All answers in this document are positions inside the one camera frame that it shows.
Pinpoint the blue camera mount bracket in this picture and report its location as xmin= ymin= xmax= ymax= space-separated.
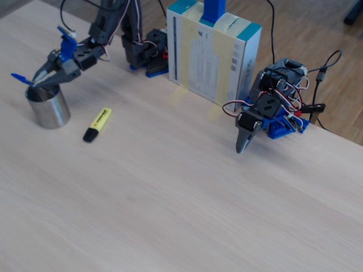
xmin=58 ymin=35 xmax=78 ymax=62

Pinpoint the yellow highlighter black cap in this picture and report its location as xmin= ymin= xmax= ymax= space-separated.
xmin=82 ymin=107 xmax=113 ymax=143

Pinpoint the thin black power cable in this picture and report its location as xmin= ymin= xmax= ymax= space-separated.
xmin=265 ymin=0 xmax=276 ymax=65

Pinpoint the black camera cable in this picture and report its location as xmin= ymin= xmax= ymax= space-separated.
xmin=59 ymin=0 xmax=123 ymax=36

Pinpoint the blue leader arm base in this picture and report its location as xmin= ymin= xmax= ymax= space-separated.
xmin=240 ymin=96 xmax=310 ymax=140

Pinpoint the white teal cardboard box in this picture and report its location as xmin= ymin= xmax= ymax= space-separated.
xmin=166 ymin=0 xmax=263 ymax=113

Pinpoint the blue follower arm base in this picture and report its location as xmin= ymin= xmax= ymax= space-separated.
xmin=129 ymin=64 xmax=170 ymax=78

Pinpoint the blue plastic post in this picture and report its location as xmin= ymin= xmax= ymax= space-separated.
xmin=200 ymin=0 xmax=227 ymax=27

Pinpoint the silver metal cup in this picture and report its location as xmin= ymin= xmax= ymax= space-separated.
xmin=24 ymin=83 xmax=71 ymax=130

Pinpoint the grey gripper black motor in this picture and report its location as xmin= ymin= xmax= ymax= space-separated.
xmin=32 ymin=44 xmax=104 ymax=89

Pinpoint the black usb cable with adapter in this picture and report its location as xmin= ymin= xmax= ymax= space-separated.
xmin=307 ymin=50 xmax=343 ymax=131

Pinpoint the red white follower servo wire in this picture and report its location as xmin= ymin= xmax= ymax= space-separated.
xmin=78 ymin=0 xmax=141 ymax=62

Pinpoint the grey leader handle trigger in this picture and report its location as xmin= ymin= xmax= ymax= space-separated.
xmin=235 ymin=110 xmax=264 ymax=155

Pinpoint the pale yellow masking tape strip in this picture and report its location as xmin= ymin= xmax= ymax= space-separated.
xmin=206 ymin=12 xmax=242 ymax=123
xmin=170 ymin=2 xmax=201 ymax=106

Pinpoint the black usb plug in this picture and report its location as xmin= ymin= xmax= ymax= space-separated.
xmin=300 ymin=103 xmax=326 ymax=113

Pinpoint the blue ballpoint pen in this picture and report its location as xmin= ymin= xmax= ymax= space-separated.
xmin=10 ymin=73 xmax=35 ymax=86

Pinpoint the black chair base leg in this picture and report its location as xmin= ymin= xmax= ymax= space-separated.
xmin=344 ymin=0 xmax=363 ymax=26

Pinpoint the leader controller circuit board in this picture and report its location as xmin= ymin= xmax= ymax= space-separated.
xmin=283 ymin=114 xmax=304 ymax=133

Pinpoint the small wrist camera board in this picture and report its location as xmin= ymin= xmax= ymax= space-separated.
xmin=57 ymin=25 xmax=78 ymax=40

